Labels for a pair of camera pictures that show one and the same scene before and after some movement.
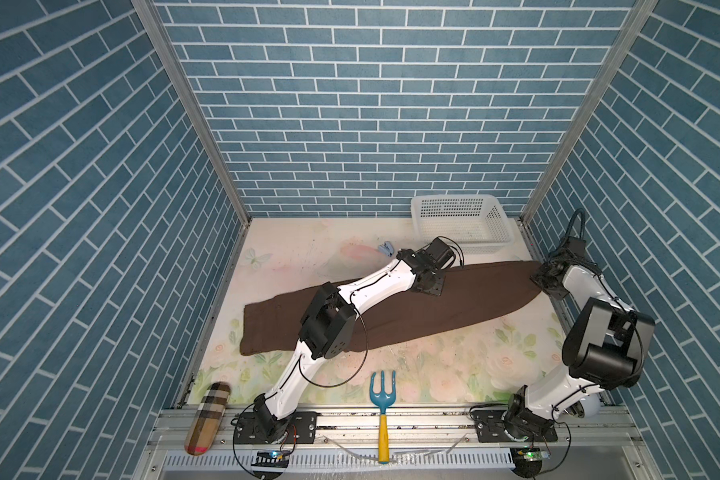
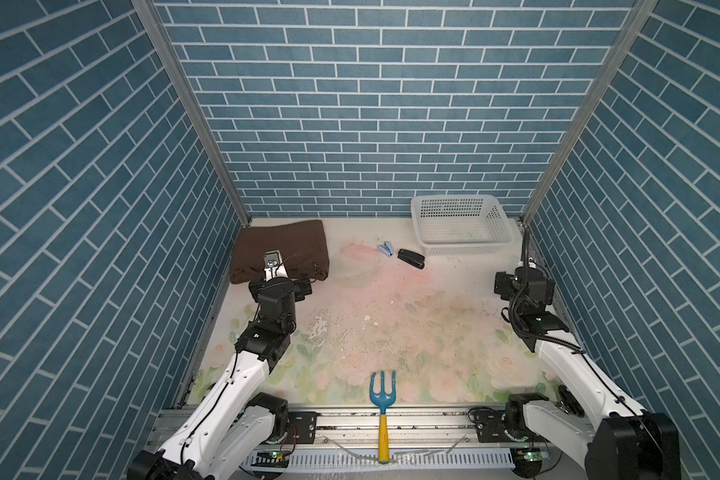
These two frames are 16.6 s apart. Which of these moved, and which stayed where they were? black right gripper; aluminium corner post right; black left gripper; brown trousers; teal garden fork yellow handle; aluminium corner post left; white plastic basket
Moved: black right gripper; black left gripper; brown trousers
Stayed: teal garden fork yellow handle; aluminium corner post right; white plastic basket; aluminium corner post left
